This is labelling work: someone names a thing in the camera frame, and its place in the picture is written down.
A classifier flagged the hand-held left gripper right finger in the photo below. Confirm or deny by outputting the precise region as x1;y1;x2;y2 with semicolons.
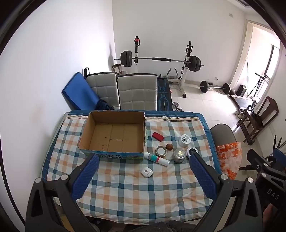
189;153;266;232

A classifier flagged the plaid tablecloth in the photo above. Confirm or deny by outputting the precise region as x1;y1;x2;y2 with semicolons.
43;109;223;225

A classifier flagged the white jar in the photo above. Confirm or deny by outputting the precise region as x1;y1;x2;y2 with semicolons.
180;134;191;148

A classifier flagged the cardboard box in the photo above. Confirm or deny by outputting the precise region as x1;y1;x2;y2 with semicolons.
78;111;146;160

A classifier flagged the short barbell with black plates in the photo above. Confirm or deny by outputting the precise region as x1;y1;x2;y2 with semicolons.
199;80;230;94

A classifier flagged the round tin lid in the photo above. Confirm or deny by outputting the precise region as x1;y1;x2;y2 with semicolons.
156;146;168;158

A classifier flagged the orange and white bag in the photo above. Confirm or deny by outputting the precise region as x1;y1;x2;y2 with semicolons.
216;142;243;180

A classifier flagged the grey chair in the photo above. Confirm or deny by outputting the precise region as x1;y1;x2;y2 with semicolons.
210;123;237;148

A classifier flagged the dark blue cloth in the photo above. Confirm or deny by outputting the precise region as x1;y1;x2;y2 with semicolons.
97;100;114;111

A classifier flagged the white tube with coloured bands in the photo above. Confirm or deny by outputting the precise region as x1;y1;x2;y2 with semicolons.
143;152;170;167

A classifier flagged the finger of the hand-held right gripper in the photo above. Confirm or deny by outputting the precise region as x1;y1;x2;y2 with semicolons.
267;148;286;173
246;149;275;176

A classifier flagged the black tripod stand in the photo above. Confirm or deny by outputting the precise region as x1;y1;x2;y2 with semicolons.
247;56;268;99

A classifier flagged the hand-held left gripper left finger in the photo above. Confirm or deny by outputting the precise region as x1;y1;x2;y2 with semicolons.
26;153;100;232

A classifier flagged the black weight bench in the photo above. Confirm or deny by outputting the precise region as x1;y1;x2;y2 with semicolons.
157;76;173;111

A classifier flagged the white padded chair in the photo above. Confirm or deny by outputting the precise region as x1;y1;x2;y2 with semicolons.
86;72;121;110
117;73;158;111

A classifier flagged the white black round lid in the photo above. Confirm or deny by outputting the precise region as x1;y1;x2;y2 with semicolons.
186;147;199;159

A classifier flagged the blue foam mat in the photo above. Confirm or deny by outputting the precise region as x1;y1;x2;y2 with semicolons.
62;71;101;111

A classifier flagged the person's right hand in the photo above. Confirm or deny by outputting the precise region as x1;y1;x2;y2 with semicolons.
262;204;283;232

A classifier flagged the silver tin can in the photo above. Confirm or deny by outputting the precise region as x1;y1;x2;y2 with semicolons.
172;148;187;163

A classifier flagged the dark wooden chair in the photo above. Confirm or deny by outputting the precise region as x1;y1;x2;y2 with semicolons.
237;96;280;145

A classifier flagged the white door frame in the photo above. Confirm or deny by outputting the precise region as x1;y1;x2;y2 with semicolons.
230;19;282;94

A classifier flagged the white squat rack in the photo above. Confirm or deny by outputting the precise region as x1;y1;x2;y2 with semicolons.
132;36;195;99

